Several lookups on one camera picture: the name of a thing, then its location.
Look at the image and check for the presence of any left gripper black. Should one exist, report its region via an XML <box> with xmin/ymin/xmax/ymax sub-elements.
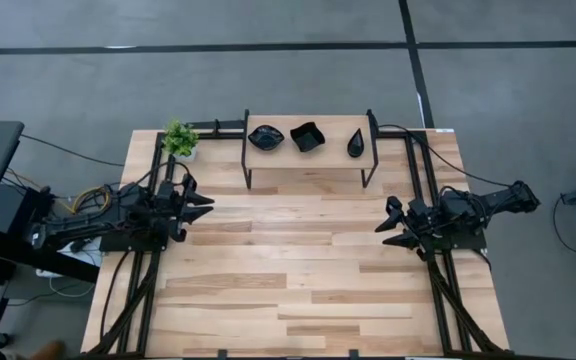
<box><xmin>155</xmin><ymin>173</ymin><xmax>215</xmax><ymax>244</ymax></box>

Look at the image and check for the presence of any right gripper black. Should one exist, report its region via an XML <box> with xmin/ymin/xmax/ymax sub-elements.
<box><xmin>375</xmin><ymin>195</ymin><xmax>447</xmax><ymax>259</ymax></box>

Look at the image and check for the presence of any black teardrop mini plate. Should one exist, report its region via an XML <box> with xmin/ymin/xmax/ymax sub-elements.
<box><xmin>346</xmin><ymin>127</ymin><xmax>366</xmax><ymax>159</ymax></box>

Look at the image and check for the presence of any black leaf-shaped mini plate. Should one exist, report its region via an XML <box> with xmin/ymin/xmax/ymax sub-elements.
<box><xmin>247</xmin><ymin>124</ymin><xmax>285</xmax><ymax>152</ymax></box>

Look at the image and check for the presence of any black square wavy mini plate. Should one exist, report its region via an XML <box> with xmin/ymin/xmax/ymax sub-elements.
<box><xmin>289</xmin><ymin>121</ymin><xmax>326</xmax><ymax>153</ymax></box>

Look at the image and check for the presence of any green plant in white pot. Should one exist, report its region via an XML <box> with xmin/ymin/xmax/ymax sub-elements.
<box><xmin>160</xmin><ymin>118</ymin><xmax>202</xmax><ymax>164</ymax></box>

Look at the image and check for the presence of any wooden shelf with black legs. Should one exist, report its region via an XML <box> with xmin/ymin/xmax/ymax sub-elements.
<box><xmin>240</xmin><ymin>108</ymin><xmax>379</xmax><ymax>190</ymax></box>

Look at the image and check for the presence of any white paper sheet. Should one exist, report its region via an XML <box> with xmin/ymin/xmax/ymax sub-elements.
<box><xmin>47</xmin><ymin>234</ymin><xmax>103</xmax><ymax>266</ymax></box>

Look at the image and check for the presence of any black computer tower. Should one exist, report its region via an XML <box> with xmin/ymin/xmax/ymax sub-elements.
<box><xmin>0</xmin><ymin>183</ymin><xmax>37</xmax><ymax>237</ymax></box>

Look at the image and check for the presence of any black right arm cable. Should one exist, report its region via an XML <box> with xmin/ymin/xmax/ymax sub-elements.
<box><xmin>377</xmin><ymin>123</ymin><xmax>514</xmax><ymax>189</ymax></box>

